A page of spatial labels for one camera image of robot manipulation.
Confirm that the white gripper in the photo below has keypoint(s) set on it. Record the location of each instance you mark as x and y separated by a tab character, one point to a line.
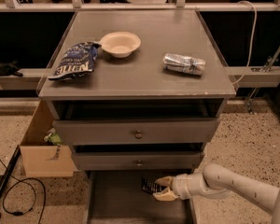
179	186

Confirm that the dark chocolate rxbar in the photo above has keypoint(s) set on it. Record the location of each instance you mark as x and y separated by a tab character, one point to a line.
150	187

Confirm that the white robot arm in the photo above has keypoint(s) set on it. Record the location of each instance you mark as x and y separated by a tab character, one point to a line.
214	182

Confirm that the grey bottom drawer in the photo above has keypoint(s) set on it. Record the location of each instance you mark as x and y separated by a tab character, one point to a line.
116	197

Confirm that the grey drawer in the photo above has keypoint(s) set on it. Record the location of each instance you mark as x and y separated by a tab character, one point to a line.
137	160
116	197
138	131

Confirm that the grey top drawer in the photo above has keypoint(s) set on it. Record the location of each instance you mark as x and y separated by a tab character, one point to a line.
138	131

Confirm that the grey middle drawer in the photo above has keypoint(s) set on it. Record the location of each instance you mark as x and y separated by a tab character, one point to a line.
137	160

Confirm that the grey drawer cabinet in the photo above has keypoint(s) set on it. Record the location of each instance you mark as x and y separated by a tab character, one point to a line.
138	87

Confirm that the green bottle in box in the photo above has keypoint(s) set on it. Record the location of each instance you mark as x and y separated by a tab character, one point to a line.
53	138

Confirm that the silver foil snack pack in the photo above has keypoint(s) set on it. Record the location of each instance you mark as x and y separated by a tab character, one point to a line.
183	64

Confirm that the cardboard box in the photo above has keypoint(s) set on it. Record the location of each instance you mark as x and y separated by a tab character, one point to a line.
40	157

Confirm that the white paper bowl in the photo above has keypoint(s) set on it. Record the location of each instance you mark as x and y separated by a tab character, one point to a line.
120	44

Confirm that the blue kettle chips bag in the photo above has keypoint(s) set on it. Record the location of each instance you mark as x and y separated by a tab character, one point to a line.
78	61

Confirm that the black floor bar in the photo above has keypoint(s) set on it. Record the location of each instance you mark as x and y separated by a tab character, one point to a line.
8	170

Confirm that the black cloth on ledge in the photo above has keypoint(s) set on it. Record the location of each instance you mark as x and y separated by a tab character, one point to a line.
11	68

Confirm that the metal railing beam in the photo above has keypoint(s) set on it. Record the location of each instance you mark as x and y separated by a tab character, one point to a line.
242	5

